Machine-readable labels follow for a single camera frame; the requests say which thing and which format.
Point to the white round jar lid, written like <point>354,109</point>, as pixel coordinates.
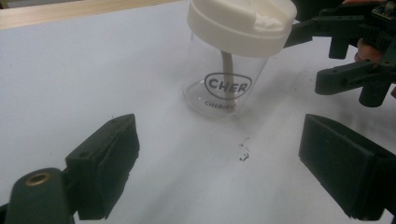
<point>224,21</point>

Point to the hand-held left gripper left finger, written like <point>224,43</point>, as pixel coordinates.
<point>106,161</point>

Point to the clear glass jar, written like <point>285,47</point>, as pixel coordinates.
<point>202,81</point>

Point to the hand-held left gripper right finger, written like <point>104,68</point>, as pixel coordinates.
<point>348,165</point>

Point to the wooden table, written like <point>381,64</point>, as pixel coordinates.
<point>62,12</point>

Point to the small black debris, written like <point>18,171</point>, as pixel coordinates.
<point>244,155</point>

